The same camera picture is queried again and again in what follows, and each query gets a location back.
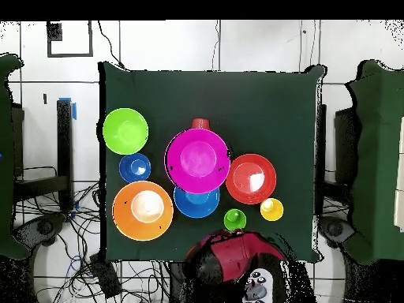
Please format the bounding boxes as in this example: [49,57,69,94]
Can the red shallow bowl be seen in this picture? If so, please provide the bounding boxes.
[225,153,278,205]

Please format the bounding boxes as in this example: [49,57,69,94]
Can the large orange bowl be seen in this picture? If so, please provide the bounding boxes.
[112,180,174,241]

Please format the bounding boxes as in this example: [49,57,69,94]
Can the green-clothed side table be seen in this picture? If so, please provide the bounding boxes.
[0,53,29,260]
[343,59,404,266]

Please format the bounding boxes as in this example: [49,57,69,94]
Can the green cup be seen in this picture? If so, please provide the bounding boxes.
[223,208,248,232]

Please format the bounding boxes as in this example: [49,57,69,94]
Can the black stand frame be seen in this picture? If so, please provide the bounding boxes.
[315,103,362,219]
[12,99,75,211]

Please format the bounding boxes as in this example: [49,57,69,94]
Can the yellow cup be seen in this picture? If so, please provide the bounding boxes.
[260,197,284,222]

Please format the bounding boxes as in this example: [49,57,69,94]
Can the light green bowl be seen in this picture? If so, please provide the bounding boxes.
[102,107,149,155]

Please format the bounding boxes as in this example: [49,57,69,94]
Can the small dark blue bowl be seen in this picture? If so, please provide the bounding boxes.
[118,152,152,183]

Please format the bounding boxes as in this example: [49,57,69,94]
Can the large pink bowl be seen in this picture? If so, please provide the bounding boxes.
[163,127,231,195]

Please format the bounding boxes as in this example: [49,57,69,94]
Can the tangle of floor cables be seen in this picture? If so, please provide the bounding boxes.
[13,181,168,303]

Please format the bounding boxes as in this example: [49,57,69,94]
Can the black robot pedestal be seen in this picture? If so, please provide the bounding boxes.
[166,260,190,303]

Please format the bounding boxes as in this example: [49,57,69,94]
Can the light blue bowl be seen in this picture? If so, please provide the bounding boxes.
[174,185,221,219]

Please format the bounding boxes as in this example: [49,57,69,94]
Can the black power strip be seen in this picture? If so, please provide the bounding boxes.
[89,253,122,299]

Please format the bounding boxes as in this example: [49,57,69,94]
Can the dark green tablecloth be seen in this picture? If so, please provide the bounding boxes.
[99,61,326,263]

